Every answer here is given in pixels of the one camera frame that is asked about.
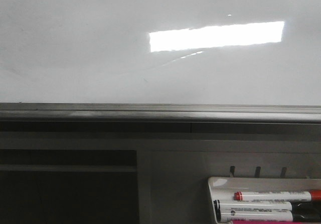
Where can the black capped white marker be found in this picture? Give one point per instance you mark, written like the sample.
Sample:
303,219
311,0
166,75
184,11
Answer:
265,205
282,215

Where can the grey aluminium whiteboard frame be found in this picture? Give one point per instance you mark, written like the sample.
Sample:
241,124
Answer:
151,112

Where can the red capped white marker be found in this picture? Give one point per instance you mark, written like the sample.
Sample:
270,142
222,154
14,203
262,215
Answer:
305,196

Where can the lower black capped white marker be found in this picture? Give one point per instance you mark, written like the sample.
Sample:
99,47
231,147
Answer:
282,215

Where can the grey perforated stand panel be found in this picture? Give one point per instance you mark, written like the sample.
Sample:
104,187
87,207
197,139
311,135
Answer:
95,172

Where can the upper black capped white marker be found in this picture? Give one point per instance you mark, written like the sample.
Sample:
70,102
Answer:
265,205

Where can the white plastic marker tray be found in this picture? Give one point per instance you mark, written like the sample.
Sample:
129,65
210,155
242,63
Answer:
225,187

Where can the pink marker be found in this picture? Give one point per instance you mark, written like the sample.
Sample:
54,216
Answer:
269,222

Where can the white whiteboard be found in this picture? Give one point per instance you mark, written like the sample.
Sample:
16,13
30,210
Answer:
264,52

